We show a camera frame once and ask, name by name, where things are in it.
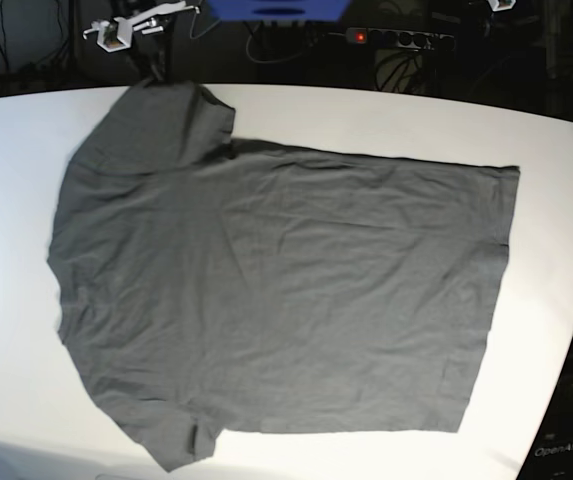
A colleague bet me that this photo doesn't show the dark grey T-shirt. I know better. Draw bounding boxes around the dark grey T-shirt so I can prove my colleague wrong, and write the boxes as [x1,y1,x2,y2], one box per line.
[48,83,520,471]

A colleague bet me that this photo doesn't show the black power strip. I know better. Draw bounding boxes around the black power strip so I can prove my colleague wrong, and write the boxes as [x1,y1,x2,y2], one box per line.
[345,27,456,53]

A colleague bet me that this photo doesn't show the blue box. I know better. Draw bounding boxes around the blue box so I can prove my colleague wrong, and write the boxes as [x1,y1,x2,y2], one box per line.
[208,0,351,22]

